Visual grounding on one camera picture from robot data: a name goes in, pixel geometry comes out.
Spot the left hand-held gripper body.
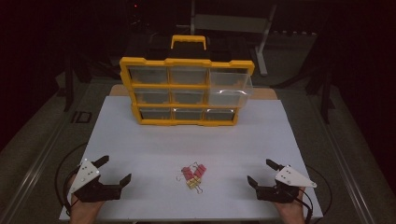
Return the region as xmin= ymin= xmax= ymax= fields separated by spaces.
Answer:
xmin=68 ymin=158 xmax=123 ymax=203

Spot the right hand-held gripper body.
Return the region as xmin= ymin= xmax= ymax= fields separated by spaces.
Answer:
xmin=255 ymin=164 xmax=318 ymax=204

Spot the clear plastic drawer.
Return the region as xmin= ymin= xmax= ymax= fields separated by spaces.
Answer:
xmin=207 ymin=77 xmax=254 ymax=107

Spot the yellow drawer organizer cabinet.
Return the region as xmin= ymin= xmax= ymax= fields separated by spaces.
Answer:
xmin=120 ymin=35 xmax=256 ymax=127

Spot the person's left hand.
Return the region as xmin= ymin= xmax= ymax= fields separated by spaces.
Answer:
xmin=68 ymin=174 xmax=106 ymax=217

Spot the person's right hand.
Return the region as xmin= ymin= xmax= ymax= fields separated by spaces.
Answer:
xmin=274 ymin=189 xmax=306 ymax=219

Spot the black stand leg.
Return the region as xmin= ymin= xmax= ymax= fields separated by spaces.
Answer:
xmin=64 ymin=52 xmax=78 ymax=113
xmin=306 ymin=62 xmax=336 ymax=125

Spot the set of closed clear drawers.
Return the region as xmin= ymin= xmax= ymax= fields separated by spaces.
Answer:
xmin=128 ymin=65 xmax=250 ymax=121

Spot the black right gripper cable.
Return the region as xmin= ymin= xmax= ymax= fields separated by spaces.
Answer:
xmin=295 ymin=164 xmax=333 ymax=224

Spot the metal floor rail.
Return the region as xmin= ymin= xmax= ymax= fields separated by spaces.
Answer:
xmin=304 ymin=91 xmax=379 ymax=224
xmin=0 ymin=82 xmax=92 ymax=224

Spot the grey metal stand frame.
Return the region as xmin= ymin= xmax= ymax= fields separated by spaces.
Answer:
xmin=189 ymin=0 xmax=278 ymax=77

